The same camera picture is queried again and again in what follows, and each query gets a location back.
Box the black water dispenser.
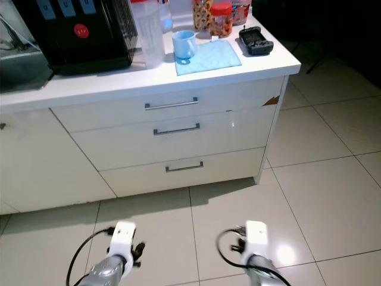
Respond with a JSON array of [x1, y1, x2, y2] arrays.
[[12, 0, 139, 76]]

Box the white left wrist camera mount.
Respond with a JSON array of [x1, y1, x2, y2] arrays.
[[107, 221, 136, 266]]

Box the silver drawer bar handle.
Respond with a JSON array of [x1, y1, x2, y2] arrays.
[[165, 161, 205, 173], [153, 123, 201, 136], [145, 97, 199, 111]]

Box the black remote controller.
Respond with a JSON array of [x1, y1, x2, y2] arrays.
[[239, 26, 274, 57]]

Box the clear plastic jug red lid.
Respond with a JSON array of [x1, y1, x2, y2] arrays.
[[130, 0, 165, 69]]

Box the red-lidded snack jar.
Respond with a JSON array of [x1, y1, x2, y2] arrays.
[[210, 1, 235, 38]]

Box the clear pretzel snack jar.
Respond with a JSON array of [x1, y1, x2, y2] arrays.
[[192, 0, 214, 32]]

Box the clear jar red label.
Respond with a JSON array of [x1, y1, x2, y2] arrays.
[[231, 0, 252, 26]]

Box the blue mug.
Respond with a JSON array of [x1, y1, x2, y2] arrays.
[[172, 30, 197, 62]]

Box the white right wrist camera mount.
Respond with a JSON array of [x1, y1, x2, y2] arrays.
[[244, 220, 268, 263]]

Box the white drawer front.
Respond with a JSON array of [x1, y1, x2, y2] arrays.
[[98, 147, 267, 198], [70, 106, 277, 172], [52, 76, 285, 133]]

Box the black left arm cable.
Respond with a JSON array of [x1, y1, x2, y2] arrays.
[[67, 226, 115, 286]]

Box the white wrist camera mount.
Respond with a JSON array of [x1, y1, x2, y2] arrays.
[[244, 220, 268, 263], [107, 221, 136, 266]]

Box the light blue cloth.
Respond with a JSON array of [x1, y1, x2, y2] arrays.
[[174, 39, 243, 76]]

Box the white drawer cabinet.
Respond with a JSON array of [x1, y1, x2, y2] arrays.
[[51, 74, 288, 198]]

